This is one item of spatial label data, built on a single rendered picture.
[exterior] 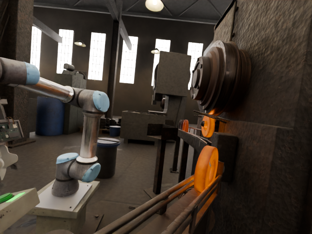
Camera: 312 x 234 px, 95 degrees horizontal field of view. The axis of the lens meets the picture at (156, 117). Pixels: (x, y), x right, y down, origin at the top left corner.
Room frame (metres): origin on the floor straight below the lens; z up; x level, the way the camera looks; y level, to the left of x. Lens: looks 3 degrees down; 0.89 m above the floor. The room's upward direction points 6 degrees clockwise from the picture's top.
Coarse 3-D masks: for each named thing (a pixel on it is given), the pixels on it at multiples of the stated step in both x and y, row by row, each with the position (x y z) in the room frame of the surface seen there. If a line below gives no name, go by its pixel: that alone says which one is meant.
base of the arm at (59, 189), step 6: (60, 180) 0.82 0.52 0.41; (66, 180) 0.83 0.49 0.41; (72, 180) 0.85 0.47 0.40; (54, 186) 0.82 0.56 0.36; (60, 186) 0.82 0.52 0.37; (66, 186) 0.83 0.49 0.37; (72, 186) 0.85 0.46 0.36; (78, 186) 0.90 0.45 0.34; (54, 192) 0.81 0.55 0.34; (60, 192) 0.81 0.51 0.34; (66, 192) 0.82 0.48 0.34; (72, 192) 0.84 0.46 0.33
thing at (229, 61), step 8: (224, 48) 0.77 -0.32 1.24; (232, 48) 0.79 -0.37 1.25; (224, 56) 0.76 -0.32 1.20; (232, 56) 0.76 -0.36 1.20; (224, 64) 0.75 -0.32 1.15; (232, 64) 0.75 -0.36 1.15; (224, 72) 0.73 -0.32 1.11; (232, 72) 0.74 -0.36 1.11; (224, 80) 0.74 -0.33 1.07; (232, 80) 0.75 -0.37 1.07; (224, 88) 0.76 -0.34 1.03; (232, 88) 0.76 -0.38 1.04; (216, 96) 0.79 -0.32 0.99; (224, 96) 0.78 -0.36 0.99; (216, 104) 0.82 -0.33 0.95; (224, 104) 0.81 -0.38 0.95; (208, 112) 0.88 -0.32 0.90; (216, 112) 0.89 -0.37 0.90
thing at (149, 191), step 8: (152, 128) 1.57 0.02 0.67; (160, 128) 1.63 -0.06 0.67; (168, 128) 1.36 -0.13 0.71; (176, 128) 1.42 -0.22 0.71; (152, 136) 1.47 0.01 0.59; (160, 136) 1.51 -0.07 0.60; (168, 136) 1.37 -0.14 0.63; (176, 136) 1.43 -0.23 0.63; (160, 144) 1.44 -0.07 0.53; (160, 152) 1.42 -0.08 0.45; (160, 160) 1.43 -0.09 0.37; (160, 168) 1.44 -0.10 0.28; (160, 176) 1.44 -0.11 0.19; (160, 184) 1.45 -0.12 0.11; (152, 192) 1.46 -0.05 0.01; (160, 192) 1.46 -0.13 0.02
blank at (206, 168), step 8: (208, 152) 0.43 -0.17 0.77; (216, 152) 0.48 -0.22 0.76; (200, 160) 0.42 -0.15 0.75; (208, 160) 0.41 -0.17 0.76; (216, 160) 0.49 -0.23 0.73; (200, 168) 0.41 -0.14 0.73; (208, 168) 0.41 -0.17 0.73; (216, 168) 0.51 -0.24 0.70; (200, 176) 0.40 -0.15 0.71; (208, 176) 0.42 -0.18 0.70; (200, 184) 0.40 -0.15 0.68; (208, 184) 0.44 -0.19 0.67; (200, 192) 0.42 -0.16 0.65
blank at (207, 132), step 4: (204, 116) 1.00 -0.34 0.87; (204, 120) 0.99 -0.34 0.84; (208, 120) 0.92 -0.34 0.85; (212, 120) 0.90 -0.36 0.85; (208, 124) 0.91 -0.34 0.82; (212, 124) 0.89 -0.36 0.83; (204, 128) 0.99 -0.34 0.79; (208, 128) 0.90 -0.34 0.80; (212, 128) 0.89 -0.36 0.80; (204, 132) 0.96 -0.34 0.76; (208, 132) 0.90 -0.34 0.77; (212, 132) 0.90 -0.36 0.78; (204, 136) 0.96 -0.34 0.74; (208, 136) 0.93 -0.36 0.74
